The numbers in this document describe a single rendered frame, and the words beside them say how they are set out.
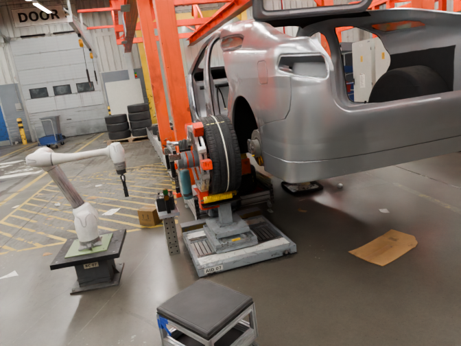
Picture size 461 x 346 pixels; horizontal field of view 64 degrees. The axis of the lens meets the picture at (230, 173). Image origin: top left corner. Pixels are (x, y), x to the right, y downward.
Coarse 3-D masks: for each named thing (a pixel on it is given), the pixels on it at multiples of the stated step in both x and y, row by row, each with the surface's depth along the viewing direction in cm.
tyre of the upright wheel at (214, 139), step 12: (204, 120) 294; (228, 120) 294; (204, 132) 287; (216, 132) 284; (228, 132) 286; (216, 144) 281; (228, 144) 283; (216, 156) 280; (228, 156) 283; (240, 156) 285; (216, 168) 281; (240, 168) 288; (204, 180) 327; (216, 180) 287; (240, 180) 295; (216, 192) 301
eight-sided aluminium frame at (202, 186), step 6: (192, 126) 310; (192, 132) 291; (198, 144) 283; (198, 150) 281; (204, 150) 282; (198, 156) 285; (204, 156) 283; (192, 168) 330; (198, 168) 331; (198, 174) 329; (204, 174) 286; (198, 180) 326; (198, 186) 314; (204, 186) 303
